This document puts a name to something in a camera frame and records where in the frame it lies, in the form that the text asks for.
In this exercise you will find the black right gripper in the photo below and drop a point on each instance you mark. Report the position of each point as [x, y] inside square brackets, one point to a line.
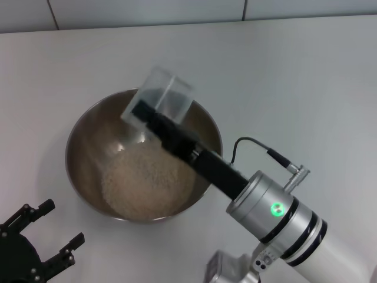
[219, 175]

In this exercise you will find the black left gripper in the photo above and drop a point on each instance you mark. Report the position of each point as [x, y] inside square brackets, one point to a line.
[14, 259]

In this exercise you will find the clear plastic cup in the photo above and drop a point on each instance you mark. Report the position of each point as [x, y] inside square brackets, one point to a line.
[159, 79]

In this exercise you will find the white rice grains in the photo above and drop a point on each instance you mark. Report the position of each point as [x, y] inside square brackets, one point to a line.
[141, 182]

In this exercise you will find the stainless steel mixing bowl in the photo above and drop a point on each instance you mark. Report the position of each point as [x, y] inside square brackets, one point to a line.
[85, 153]

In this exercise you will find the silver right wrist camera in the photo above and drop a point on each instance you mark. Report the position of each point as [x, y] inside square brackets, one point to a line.
[229, 268]

